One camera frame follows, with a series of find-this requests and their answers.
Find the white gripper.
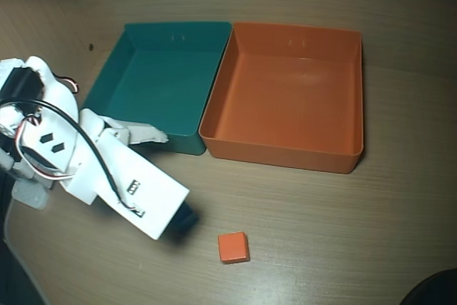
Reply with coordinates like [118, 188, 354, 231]
[60, 108, 170, 206]

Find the orange cube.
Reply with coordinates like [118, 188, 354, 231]
[217, 232, 251, 264]

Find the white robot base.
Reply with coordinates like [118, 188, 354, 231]
[11, 172, 50, 211]

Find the teal plastic box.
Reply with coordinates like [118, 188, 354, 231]
[76, 21, 207, 156]

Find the orange plastic box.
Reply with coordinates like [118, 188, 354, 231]
[198, 21, 365, 176]

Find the black round object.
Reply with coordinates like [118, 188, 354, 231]
[403, 268, 457, 305]

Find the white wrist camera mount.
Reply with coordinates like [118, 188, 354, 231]
[94, 132, 190, 241]

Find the white red servo wire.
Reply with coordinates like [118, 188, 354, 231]
[14, 114, 78, 181]

